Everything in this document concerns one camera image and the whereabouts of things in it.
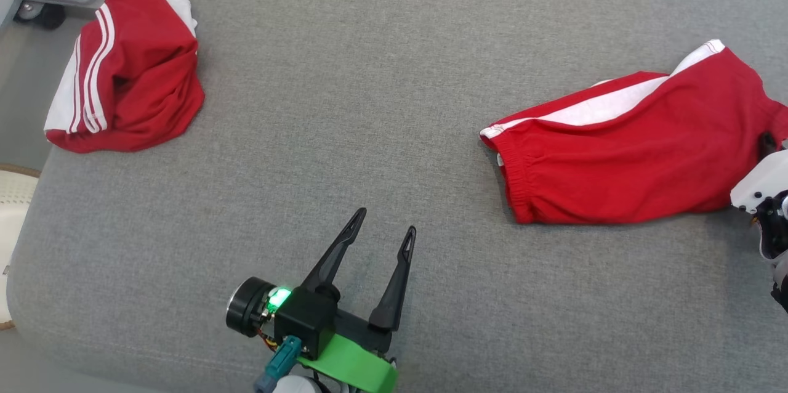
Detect red Bulls basketball jersey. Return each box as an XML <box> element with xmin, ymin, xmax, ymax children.
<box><xmin>44</xmin><ymin>0</ymin><xmax>206</xmax><ymax>153</ymax></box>

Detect teal left camera connector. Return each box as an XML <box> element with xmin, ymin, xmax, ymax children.
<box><xmin>254</xmin><ymin>336</ymin><xmax>302</xmax><ymax>393</ymax></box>

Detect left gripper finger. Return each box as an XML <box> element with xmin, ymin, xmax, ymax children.
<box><xmin>368</xmin><ymin>226</ymin><xmax>417</xmax><ymax>332</ymax></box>
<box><xmin>300</xmin><ymin>208</ymin><xmax>368</xmax><ymax>302</ymax></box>

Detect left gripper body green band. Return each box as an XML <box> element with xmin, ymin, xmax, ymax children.
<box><xmin>297</xmin><ymin>310</ymin><xmax>398</xmax><ymax>393</ymax></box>

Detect red shorts with white stripe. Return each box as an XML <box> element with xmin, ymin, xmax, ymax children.
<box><xmin>480</xmin><ymin>39</ymin><xmax>788</xmax><ymax>225</ymax></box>

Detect grey fabric sofa cushion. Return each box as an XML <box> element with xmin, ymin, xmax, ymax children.
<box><xmin>6</xmin><ymin>0</ymin><xmax>788</xmax><ymax>393</ymax></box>

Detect white woven laundry basket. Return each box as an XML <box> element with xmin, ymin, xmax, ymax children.
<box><xmin>0</xmin><ymin>164</ymin><xmax>41</xmax><ymax>329</ymax></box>

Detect black round left gripper motor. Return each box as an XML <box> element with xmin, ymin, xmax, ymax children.
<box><xmin>226</xmin><ymin>277</ymin><xmax>278</xmax><ymax>337</ymax></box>

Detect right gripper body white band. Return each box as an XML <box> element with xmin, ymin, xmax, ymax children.
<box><xmin>731</xmin><ymin>150</ymin><xmax>788</xmax><ymax>261</ymax></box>

